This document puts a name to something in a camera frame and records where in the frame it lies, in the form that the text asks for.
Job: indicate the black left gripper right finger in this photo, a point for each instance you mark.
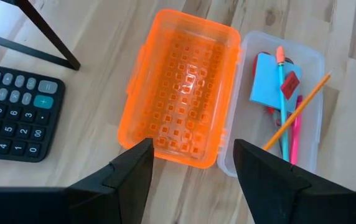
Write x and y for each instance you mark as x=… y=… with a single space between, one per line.
x=290 y=199

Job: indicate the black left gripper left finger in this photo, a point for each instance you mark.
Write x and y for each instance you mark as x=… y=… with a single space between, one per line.
x=109 y=199

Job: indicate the pink highlighter pen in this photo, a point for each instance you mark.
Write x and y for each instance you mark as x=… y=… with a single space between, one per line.
x=296 y=137

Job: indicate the teal pencil orange eraser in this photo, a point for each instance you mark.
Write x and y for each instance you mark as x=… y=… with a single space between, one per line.
x=283 y=124

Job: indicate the orange wooden pencil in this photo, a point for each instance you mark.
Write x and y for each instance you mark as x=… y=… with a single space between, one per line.
x=305 y=102

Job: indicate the red rubber eraser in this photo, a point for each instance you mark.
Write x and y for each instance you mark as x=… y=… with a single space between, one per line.
x=290 y=84

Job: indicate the blue sticky note pad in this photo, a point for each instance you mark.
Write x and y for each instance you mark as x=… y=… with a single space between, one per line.
x=263 y=87

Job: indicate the clear pencil box orange lid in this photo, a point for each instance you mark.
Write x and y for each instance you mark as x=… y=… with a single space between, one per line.
x=181 y=93

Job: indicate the black desk calculator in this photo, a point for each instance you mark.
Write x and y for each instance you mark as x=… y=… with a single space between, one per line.
x=16 y=115

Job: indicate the wooden shelf riser black legs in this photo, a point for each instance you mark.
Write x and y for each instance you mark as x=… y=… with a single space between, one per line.
x=47 y=34

